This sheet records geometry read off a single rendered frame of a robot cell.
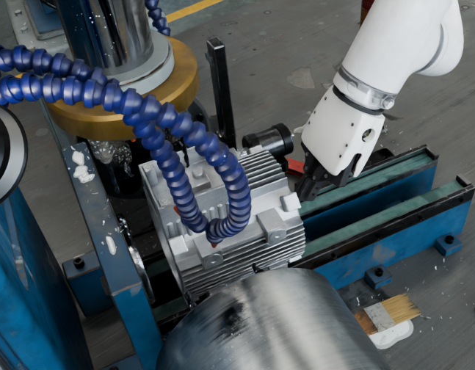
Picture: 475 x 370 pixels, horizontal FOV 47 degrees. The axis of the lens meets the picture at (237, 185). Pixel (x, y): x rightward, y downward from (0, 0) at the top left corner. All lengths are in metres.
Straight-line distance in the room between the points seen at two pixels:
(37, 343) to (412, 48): 0.55
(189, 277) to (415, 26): 0.45
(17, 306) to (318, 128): 0.45
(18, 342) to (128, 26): 0.35
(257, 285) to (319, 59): 1.10
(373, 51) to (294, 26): 1.10
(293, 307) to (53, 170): 0.92
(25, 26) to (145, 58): 0.62
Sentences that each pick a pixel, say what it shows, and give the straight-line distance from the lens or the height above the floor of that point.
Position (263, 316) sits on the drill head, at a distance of 0.60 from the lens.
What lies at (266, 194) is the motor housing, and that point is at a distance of 0.82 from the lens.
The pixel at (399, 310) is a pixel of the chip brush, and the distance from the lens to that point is 1.04.
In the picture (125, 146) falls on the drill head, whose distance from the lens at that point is 0.98.
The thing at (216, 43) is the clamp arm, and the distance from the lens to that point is 0.85.
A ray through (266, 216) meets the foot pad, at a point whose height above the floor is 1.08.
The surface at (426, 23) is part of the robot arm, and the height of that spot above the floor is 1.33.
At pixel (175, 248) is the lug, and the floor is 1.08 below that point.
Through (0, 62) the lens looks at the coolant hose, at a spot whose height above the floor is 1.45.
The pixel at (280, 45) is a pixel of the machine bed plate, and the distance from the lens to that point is 1.71.
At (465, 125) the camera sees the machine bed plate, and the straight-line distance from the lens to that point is 1.44.
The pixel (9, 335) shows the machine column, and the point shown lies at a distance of 0.64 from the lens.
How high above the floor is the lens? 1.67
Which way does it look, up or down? 44 degrees down
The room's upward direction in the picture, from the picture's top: 7 degrees counter-clockwise
